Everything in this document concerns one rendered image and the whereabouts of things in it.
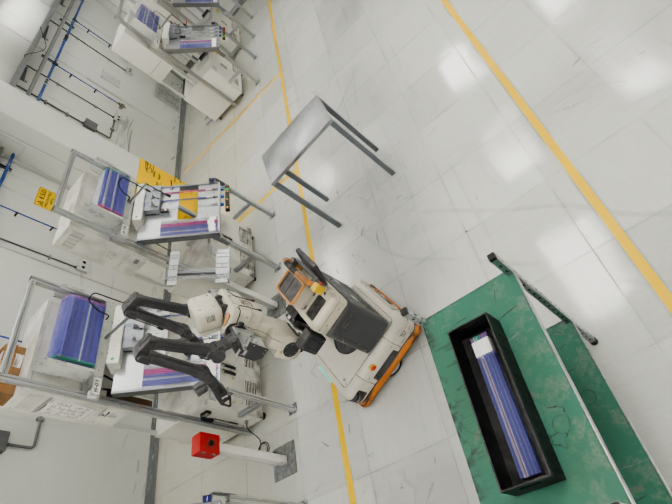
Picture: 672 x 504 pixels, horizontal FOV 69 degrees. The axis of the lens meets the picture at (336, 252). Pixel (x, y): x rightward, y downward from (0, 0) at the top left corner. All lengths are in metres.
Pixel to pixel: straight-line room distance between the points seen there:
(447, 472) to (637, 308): 1.34
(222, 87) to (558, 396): 6.63
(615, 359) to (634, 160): 1.14
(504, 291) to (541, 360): 0.31
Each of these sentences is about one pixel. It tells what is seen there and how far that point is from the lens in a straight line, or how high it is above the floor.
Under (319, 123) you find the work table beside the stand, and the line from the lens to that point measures 3.86.
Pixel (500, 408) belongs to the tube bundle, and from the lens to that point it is 1.84.
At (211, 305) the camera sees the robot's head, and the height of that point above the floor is 1.32.
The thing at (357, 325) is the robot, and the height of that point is 0.54.
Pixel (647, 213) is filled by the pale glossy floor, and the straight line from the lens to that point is 3.07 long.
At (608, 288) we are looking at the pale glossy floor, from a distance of 2.94.
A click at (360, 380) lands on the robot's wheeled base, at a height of 0.26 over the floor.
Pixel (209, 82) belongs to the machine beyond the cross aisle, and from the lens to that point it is 7.63.
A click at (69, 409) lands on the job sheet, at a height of 1.37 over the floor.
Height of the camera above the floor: 2.62
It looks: 38 degrees down
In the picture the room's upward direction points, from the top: 59 degrees counter-clockwise
